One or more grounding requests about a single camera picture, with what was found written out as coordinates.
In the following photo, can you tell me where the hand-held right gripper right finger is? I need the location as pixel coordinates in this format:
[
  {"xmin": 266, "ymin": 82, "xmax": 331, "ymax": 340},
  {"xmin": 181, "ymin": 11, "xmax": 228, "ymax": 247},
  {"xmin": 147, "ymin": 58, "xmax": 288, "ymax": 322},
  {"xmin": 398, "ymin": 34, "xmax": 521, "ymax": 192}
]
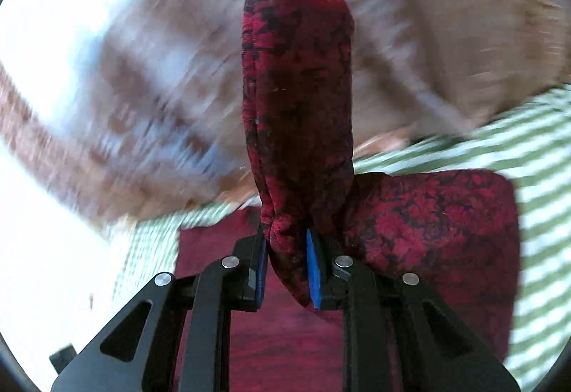
[{"xmin": 305, "ymin": 228, "xmax": 522, "ymax": 392}]

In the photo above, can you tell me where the red black patterned garment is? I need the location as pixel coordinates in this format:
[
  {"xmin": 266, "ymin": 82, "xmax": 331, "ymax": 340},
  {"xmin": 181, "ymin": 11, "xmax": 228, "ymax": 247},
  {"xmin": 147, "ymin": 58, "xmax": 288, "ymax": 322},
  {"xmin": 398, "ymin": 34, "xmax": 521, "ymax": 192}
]
[{"xmin": 172, "ymin": 0, "xmax": 522, "ymax": 392}]

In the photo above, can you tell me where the green white checked bed sheet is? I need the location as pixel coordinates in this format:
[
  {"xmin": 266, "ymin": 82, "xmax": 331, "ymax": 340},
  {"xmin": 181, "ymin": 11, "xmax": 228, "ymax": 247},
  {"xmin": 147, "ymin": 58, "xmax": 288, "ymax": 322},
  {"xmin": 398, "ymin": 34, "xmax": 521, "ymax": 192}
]
[{"xmin": 109, "ymin": 84, "xmax": 571, "ymax": 392}]

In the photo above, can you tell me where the small black object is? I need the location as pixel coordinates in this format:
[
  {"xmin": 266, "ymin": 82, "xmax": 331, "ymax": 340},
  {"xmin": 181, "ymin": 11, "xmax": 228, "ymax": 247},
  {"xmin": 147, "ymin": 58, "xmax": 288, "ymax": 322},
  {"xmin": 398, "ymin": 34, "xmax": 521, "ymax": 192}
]
[{"xmin": 48, "ymin": 344, "xmax": 76, "ymax": 375}]

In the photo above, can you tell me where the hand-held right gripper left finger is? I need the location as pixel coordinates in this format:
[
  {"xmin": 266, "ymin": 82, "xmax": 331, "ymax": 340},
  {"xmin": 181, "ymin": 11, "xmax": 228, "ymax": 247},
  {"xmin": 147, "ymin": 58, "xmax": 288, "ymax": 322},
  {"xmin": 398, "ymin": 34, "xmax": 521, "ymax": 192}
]
[{"xmin": 50, "ymin": 226, "xmax": 269, "ymax": 392}]

